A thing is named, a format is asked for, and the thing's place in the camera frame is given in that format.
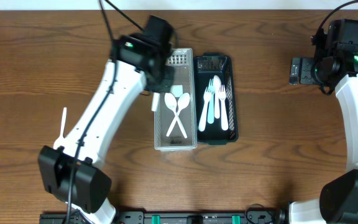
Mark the white plastic fork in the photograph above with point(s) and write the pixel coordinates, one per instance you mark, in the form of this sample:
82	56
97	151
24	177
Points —
222	98
203	117

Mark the pale pink plastic spoon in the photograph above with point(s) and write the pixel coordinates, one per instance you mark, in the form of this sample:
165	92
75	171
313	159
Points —
217	85

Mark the mint green plastic fork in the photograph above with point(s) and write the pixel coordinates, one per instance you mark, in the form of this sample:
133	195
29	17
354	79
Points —
210	115

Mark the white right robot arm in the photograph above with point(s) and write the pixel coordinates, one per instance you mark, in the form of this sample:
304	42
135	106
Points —
338	200

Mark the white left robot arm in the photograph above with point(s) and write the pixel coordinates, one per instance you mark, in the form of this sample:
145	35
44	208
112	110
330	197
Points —
71	169

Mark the dark green perforated basket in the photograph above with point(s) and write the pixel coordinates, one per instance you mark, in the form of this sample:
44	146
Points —
206	67

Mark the clear perforated plastic basket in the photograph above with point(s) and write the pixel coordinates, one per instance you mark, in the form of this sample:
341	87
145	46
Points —
175	118

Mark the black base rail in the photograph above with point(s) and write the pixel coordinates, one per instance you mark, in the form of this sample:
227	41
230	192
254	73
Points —
256	213

